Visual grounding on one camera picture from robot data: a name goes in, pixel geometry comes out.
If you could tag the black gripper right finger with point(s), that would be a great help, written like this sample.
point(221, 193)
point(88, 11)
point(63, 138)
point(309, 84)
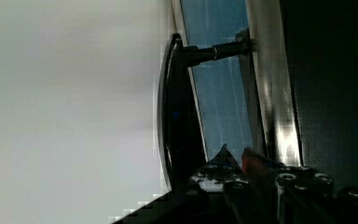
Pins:
point(289, 195)

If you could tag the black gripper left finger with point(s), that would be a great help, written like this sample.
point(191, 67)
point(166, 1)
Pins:
point(215, 173)

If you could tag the blue glass oven door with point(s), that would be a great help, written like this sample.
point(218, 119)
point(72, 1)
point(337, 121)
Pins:
point(204, 90)

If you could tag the black toaster oven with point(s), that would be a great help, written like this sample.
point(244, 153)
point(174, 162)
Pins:
point(306, 65)

